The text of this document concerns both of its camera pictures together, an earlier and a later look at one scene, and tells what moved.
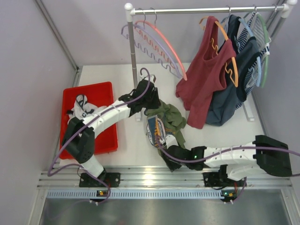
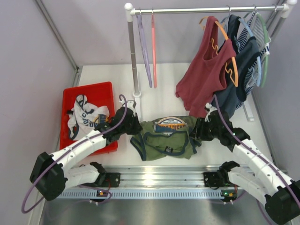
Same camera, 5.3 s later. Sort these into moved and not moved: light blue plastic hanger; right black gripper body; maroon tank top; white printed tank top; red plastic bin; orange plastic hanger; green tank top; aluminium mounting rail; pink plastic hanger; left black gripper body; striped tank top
Moved: green tank top; pink plastic hanger; right black gripper body; left black gripper body
Not moved: light blue plastic hanger; orange plastic hanger; aluminium mounting rail; red plastic bin; maroon tank top; white printed tank top; striped tank top
